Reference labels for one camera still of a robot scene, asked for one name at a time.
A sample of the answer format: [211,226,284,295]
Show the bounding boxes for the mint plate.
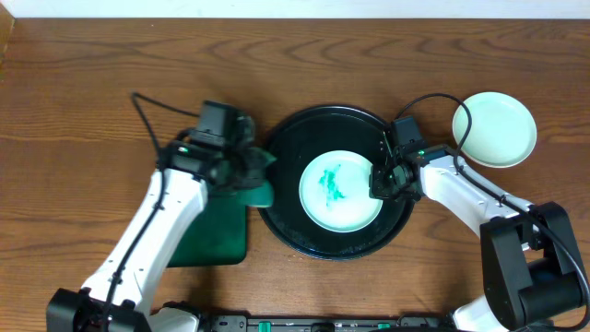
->
[299,150,383,233]
[452,91,537,168]

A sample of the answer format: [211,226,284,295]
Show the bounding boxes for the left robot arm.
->
[45,101,273,332]

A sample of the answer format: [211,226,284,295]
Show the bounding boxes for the mint plate front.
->
[299,150,383,233]

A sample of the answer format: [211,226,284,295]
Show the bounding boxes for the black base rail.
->
[197,315,458,332]

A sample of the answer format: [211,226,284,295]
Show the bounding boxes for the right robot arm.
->
[370,117,589,331]

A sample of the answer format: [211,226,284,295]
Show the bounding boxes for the black round tray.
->
[259,104,414,261]

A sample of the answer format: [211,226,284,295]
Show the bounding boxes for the green rectangular tray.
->
[168,196,247,267]

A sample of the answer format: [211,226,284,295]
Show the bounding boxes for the green yellow sponge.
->
[237,180,274,208]

